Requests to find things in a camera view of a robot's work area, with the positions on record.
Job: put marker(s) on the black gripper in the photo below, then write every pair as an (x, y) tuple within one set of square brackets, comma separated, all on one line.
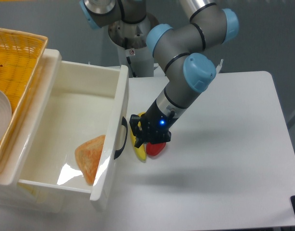
[(152, 127)]

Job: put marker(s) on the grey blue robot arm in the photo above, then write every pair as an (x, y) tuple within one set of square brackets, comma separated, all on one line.
[(179, 53)]

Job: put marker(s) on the white drawer cabinet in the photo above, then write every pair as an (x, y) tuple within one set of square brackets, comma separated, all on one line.
[(13, 192)]

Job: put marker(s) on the red bell pepper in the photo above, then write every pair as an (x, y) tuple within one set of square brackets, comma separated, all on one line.
[(154, 149)]

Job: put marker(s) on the yellow banana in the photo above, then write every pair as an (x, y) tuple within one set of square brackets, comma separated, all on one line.
[(140, 152)]

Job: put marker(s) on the orange toast slice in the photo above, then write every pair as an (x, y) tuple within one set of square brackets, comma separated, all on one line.
[(87, 157)]

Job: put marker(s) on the white bowl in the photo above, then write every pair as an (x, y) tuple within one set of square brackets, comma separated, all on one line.
[(5, 114)]

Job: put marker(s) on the yellow woven basket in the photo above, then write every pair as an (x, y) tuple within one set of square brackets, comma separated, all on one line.
[(20, 54)]

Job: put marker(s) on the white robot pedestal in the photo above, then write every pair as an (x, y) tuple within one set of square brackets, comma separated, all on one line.
[(130, 42)]

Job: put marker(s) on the right white table bracket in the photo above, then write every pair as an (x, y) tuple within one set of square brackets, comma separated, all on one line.
[(219, 66)]

